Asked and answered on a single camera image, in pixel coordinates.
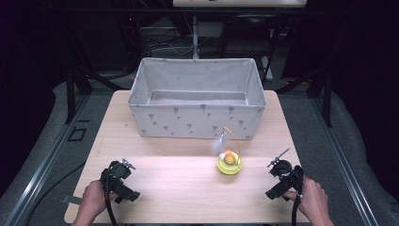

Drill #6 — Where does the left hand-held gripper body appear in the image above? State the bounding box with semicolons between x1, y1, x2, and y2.
100;160;141;204

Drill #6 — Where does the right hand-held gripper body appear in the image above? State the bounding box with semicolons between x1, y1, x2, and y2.
264;159;305;202

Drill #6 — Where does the yellow feather toy with ball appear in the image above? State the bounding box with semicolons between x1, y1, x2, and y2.
212;126;244;176

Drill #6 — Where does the grey patterned fabric storage box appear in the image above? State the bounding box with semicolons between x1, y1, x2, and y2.
127;56;268;141

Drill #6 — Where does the person's left hand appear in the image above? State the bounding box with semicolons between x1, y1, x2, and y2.
81;180;120;218

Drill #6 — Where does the person's right hand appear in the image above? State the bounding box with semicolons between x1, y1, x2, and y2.
283;176;329;220

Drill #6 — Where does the grey tape strip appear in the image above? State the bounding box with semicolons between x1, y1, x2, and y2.
60;194;83;205

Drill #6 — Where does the black metal stand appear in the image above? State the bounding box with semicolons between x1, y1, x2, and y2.
276;67;333;128
64;67;126;125

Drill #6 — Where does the white stand pole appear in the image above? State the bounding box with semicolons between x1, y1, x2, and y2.
191;15;201;60

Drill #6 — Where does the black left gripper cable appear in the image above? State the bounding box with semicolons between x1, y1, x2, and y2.
104;175;119;226

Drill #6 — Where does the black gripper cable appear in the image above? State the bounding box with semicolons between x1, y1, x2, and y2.
290;170;305;226
104;175;119;226

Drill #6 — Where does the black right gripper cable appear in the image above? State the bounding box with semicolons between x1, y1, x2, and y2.
290;170;305;226

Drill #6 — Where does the metal floor rail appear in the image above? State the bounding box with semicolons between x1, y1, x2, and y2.
310;93;382;226
2;93;92;226

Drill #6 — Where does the black floor cable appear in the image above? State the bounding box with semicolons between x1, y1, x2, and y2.
24;160;88;226

